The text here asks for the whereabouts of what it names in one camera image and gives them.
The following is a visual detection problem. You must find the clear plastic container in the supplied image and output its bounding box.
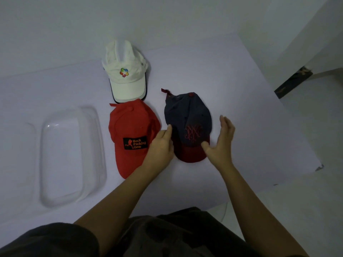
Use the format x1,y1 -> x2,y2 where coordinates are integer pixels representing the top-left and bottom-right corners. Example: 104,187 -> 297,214
39,106 -> 108,208

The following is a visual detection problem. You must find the person's black shirt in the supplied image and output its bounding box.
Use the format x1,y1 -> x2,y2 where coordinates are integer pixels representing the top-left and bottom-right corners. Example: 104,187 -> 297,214
0,207 -> 309,257

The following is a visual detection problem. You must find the navy cap with red brim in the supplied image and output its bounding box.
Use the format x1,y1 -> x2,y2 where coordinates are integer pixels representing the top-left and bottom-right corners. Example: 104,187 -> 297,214
161,88 -> 213,163

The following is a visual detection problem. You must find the person's right forearm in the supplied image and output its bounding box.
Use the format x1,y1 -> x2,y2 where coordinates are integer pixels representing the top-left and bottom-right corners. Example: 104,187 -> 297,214
219,163 -> 309,257

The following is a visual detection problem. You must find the person's right hand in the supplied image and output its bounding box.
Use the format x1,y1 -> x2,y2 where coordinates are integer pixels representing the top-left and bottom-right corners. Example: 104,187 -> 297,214
201,115 -> 236,171

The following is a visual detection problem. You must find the red cap with black patch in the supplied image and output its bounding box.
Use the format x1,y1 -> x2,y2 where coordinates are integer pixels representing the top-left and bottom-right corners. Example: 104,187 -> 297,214
108,99 -> 162,180

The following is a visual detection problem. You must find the person's left hand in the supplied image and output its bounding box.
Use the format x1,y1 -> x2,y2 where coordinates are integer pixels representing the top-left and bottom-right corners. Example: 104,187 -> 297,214
141,124 -> 175,176

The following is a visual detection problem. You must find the person's left forearm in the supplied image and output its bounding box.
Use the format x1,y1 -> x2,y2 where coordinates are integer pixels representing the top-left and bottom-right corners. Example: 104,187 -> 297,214
74,164 -> 161,256

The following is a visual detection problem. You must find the white cap with colourful logo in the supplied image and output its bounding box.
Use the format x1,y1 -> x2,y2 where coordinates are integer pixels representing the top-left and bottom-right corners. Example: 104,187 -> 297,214
101,39 -> 149,104

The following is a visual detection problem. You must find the clear plastic lid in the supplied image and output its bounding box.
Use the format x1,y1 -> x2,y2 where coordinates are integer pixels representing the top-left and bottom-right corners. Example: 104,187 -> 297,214
0,121 -> 41,225

